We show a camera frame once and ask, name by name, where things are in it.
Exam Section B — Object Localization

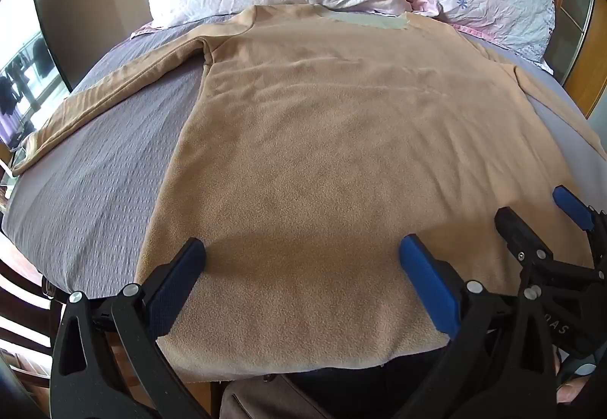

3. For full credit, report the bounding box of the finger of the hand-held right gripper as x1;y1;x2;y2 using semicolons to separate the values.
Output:
552;185;607;259
494;207;607;283

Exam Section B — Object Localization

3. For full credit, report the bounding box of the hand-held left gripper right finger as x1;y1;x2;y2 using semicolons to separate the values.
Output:
398;234;558;419

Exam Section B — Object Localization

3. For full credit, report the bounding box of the grey textured bedspread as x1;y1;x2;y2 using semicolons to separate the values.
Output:
0;14;593;302

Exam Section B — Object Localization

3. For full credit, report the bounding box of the tan fleece sweater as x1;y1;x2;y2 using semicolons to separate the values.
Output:
12;4;604;384

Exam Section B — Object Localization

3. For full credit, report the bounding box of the wooden headboard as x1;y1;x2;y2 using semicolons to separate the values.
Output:
545;0;607;119

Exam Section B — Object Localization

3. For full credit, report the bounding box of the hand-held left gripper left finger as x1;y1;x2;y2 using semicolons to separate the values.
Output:
50;237;223;419

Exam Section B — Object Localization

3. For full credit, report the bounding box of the dark wooden chair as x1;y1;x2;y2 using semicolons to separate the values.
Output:
0;234;64;401

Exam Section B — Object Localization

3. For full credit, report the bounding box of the brown-grey cloth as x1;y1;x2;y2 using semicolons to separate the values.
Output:
219;374;333;419

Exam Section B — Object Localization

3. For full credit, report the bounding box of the window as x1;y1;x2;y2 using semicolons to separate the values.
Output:
0;0;73;173

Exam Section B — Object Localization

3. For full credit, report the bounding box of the person's right hand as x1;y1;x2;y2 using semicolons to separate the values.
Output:
555;376;594;406

